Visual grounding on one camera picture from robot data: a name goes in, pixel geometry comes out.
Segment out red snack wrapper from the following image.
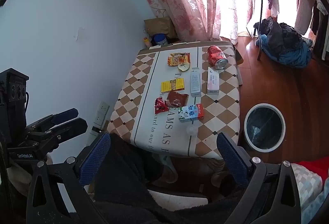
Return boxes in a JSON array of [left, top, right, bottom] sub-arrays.
[[154, 97, 169, 114]]

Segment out brown foil wrapper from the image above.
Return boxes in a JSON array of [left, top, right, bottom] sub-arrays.
[[165, 91, 189, 108]]

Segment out yellow cigarette box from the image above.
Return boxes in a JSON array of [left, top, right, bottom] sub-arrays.
[[161, 78, 185, 93]]

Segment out milk carton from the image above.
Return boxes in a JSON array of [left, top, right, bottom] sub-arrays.
[[178, 104, 204, 122]]

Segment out red cola can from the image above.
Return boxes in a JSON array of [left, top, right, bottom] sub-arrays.
[[207, 45, 228, 70]]

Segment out white round trash bin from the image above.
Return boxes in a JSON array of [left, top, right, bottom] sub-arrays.
[[243, 103, 286, 153]]

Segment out clear plastic cup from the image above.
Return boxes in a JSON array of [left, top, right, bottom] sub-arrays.
[[186, 125, 198, 137]]

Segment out small yellow bottle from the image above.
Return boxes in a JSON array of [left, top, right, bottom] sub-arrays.
[[143, 37, 152, 48]]

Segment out orange snack bag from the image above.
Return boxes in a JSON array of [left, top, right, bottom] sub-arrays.
[[167, 52, 190, 66]]

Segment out blue lidded jar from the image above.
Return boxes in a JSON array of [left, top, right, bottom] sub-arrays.
[[153, 34, 168, 46]]

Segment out white pink medicine box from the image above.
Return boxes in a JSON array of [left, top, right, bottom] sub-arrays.
[[207, 67, 220, 94]]

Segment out brown paper bag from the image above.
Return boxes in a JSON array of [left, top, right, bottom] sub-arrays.
[[144, 16, 178, 38]]

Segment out pile of dark clothes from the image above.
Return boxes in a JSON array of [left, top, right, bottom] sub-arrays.
[[254, 17, 313, 68]]

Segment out black wall plug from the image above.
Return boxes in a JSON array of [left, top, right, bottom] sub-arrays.
[[92, 126, 102, 134]]

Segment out white wall sockets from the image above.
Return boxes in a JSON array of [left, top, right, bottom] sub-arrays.
[[90, 101, 110, 136]]

